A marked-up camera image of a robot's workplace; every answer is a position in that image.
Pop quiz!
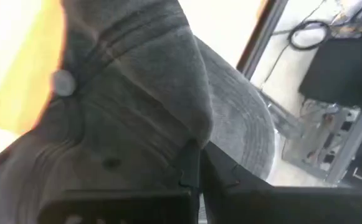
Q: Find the black looped floor cable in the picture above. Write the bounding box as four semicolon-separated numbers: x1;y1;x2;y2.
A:
287;19;332;51

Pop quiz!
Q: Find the black box on floor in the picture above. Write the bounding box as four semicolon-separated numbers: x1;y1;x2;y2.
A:
298;37;362;110

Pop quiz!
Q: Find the tan translucent plastic bin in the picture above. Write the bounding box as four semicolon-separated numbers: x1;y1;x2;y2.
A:
0;0;67;135

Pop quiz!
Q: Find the dark table edge rail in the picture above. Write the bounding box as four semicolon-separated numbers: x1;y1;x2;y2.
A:
236;0;289;80

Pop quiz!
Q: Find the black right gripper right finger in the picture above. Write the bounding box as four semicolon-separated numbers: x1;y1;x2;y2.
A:
201;141;362;224

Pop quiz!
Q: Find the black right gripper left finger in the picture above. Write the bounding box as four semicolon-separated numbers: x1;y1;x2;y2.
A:
38;138;201;224

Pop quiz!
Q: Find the grey bucket hat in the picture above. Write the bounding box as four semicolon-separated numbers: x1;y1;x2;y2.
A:
0;0;277;224

